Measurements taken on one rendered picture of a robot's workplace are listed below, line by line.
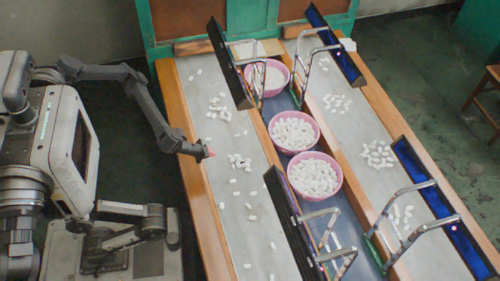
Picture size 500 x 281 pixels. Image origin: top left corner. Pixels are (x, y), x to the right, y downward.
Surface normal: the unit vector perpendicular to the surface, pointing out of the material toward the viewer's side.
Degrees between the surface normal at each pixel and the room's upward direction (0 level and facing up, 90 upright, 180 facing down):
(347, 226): 0
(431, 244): 0
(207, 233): 0
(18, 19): 90
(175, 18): 90
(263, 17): 90
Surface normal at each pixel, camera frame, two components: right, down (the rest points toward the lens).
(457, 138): 0.04, -0.61
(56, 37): 0.32, 0.76
